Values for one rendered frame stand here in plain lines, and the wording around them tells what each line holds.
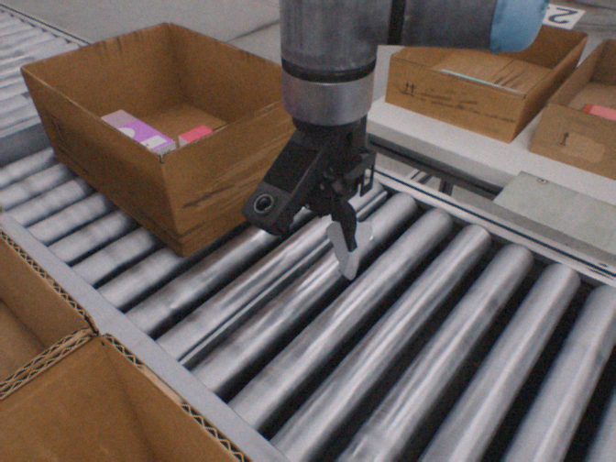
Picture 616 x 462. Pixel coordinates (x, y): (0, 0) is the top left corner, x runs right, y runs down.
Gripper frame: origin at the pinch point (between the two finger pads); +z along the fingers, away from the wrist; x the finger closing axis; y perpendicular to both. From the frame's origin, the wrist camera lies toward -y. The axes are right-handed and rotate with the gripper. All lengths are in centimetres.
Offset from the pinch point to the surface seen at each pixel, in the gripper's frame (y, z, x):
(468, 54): 85, 4, 19
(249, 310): -7.9, 6.2, 4.0
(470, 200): 132, 80, 22
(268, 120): 9.8, -9.7, 16.3
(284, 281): -1.1, 6.4, 4.0
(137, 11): 187, 81, 332
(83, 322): -29.4, -24.4, -9.9
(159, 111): 16, 4, 55
